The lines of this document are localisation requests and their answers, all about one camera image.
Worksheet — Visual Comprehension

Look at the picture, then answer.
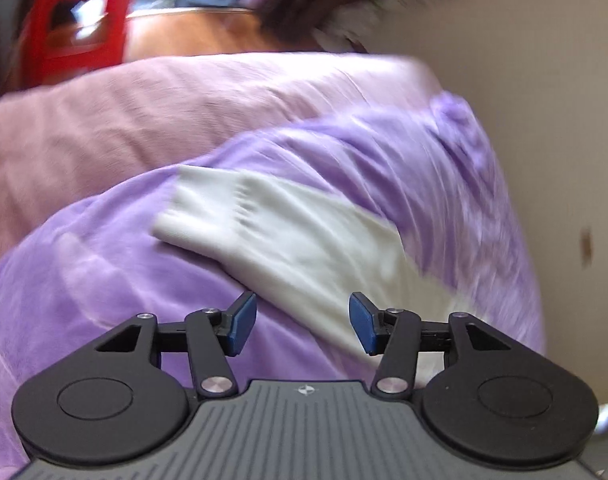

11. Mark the wooden headboard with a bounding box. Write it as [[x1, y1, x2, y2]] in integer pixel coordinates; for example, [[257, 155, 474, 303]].
[[124, 10, 320, 62]]

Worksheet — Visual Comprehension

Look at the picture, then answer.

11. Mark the white Nevada t-shirt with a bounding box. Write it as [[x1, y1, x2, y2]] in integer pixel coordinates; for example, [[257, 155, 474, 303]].
[[152, 166, 473, 379]]

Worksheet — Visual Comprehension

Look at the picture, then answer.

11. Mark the red plastic stool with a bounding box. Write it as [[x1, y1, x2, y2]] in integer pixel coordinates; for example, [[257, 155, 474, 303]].
[[21, 0, 132, 88]]

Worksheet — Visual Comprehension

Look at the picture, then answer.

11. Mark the pink blanket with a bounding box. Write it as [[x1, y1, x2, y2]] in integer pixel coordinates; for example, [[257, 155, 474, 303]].
[[0, 52, 441, 257]]

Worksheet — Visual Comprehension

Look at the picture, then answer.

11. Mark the purple bed sheet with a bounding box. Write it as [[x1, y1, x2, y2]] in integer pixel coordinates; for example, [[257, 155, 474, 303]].
[[0, 93, 545, 479]]

